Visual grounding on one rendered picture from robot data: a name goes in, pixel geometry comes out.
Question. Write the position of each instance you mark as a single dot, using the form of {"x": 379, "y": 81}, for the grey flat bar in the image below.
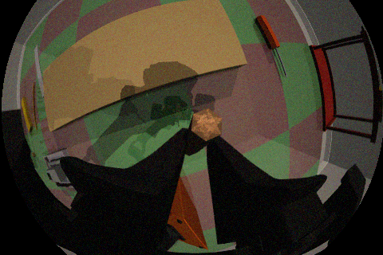
{"x": 40, "y": 80}

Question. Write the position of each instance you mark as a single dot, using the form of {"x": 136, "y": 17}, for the tan wooden floor panel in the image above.
{"x": 138, "y": 53}

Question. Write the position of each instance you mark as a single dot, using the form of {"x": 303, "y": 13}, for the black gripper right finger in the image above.
{"x": 243, "y": 194}

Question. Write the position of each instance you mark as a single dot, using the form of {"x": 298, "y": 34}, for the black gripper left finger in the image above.
{"x": 145, "y": 189}

